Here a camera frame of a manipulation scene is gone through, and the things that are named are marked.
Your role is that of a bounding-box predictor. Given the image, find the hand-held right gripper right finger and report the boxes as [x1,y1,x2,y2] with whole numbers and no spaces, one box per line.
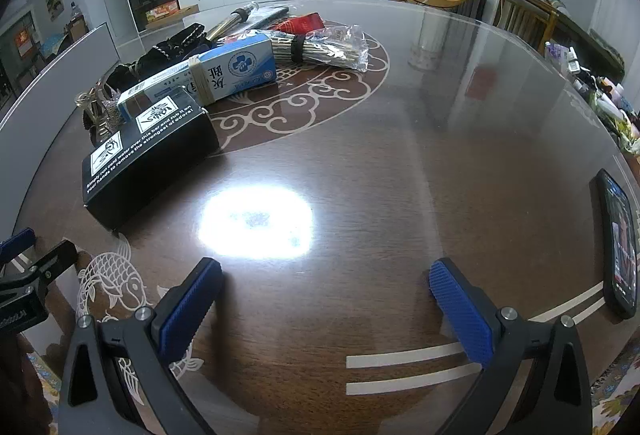
[427,257,593,435]

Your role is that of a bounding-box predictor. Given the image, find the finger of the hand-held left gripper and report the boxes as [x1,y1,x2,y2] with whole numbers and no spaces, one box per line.
[0,239,79,298]
[0,227,37,263]

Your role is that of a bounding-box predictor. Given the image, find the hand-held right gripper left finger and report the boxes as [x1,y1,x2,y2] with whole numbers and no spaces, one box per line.
[59,257,224,435]

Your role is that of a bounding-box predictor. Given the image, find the bagged bundle of wooden chopsticks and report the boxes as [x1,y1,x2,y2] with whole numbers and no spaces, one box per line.
[240,24,371,73]

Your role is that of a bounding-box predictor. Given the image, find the person's left forearm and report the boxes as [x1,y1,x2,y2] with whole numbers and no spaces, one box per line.
[0,332,56,435]

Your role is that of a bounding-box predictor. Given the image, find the black box with white print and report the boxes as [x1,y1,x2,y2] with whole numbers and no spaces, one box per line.
[81,85,221,231]

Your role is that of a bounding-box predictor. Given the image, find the black smartphone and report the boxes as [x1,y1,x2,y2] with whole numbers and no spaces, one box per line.
[595,169,640,320]

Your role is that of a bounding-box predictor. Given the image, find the dark shelf unit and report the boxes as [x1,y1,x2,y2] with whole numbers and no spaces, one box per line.
[0,10,51,86]

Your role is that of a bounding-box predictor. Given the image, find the tan rubber band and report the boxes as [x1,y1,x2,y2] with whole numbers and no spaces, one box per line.
[186,54,219,107]

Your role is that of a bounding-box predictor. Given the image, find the blue and white carton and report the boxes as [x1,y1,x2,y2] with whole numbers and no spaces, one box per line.
[116,32,277,123]

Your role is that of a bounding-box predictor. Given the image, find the pile of bottles and packets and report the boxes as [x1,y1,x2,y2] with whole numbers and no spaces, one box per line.
[545,0,640,156]

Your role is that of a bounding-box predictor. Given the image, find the orange cardboard box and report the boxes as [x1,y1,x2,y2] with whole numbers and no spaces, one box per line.
[145,0,180,23]

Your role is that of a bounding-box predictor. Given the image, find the dark sheath in plastic bag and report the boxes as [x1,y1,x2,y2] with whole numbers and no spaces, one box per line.
[247,4,292,32]

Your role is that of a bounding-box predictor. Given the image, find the brown wooden chair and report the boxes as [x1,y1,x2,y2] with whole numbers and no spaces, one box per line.
[492,0,560,46]

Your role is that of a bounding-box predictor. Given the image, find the red foil packet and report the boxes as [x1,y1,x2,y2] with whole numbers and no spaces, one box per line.
[277,12,323,36]

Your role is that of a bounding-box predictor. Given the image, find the knife with metal handle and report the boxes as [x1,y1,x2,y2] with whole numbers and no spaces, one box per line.
[205,1,261,41]

